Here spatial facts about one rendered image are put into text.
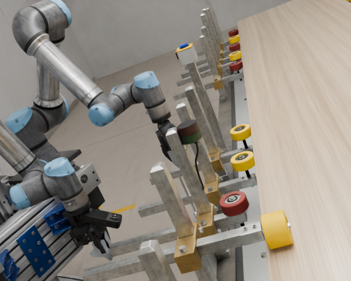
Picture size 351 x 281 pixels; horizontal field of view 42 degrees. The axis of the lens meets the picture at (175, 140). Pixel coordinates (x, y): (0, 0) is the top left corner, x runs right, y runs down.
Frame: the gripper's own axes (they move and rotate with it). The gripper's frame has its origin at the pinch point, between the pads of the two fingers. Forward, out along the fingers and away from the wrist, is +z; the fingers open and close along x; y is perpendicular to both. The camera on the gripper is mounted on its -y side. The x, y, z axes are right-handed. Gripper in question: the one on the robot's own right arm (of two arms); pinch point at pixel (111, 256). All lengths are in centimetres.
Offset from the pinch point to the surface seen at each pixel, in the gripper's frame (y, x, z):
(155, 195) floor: 49, -197, 83
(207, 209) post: -33.8, -2.2, -5.6
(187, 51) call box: -34, -76, -38
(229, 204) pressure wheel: -41.4, 3.1, -8.2
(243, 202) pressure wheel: -45.5, 2.5, -7.4
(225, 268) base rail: -33.2, 3.0, 12.5
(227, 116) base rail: -34, -125, 13
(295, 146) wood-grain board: -63, -22, -8
